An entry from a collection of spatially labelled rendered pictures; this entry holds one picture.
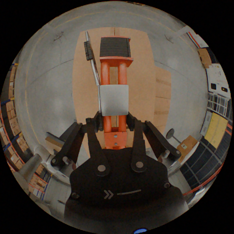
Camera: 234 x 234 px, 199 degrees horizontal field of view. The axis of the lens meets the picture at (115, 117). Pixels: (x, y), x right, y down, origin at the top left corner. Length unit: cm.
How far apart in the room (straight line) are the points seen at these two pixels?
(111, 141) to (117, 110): 9
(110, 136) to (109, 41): 24
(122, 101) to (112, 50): 12
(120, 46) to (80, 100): 26
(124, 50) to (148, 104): 26
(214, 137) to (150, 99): 725
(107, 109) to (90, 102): 17
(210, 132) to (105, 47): 741
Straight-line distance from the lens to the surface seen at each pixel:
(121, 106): 15
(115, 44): 19
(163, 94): 96
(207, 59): 669
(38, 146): 94
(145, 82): 34
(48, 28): 276
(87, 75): 32
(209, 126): 734
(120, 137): 19
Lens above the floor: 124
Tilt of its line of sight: 69 degrees down
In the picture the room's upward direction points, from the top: 168 degrees clockwise
